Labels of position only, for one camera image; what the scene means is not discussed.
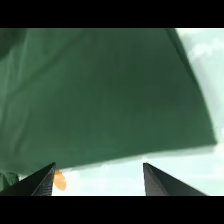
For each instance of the dark green shirt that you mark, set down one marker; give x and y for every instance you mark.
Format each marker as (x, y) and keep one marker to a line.
(100, 96)

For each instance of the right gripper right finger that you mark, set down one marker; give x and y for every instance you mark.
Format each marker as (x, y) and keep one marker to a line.
(163, 185)

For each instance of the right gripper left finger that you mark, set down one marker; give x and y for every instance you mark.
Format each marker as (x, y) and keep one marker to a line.
(39, 184)

